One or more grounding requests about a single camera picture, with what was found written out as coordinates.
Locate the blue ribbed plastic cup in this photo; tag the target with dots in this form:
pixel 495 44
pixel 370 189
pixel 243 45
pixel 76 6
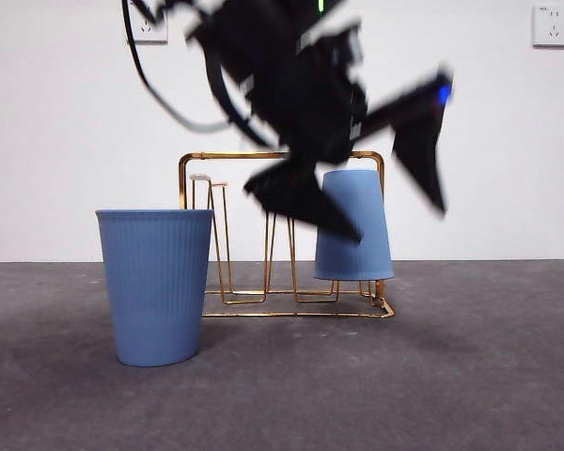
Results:
pixel 364 202
pixel 155 291

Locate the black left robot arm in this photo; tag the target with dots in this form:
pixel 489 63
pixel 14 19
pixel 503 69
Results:
pixel 282 70

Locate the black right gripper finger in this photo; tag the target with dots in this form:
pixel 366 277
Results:
pixel 423 155

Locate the white wall socket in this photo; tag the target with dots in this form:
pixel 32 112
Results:
pixel 157 35
pixel 552 26

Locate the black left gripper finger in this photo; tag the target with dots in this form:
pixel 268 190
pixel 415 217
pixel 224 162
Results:
pixel 301 192

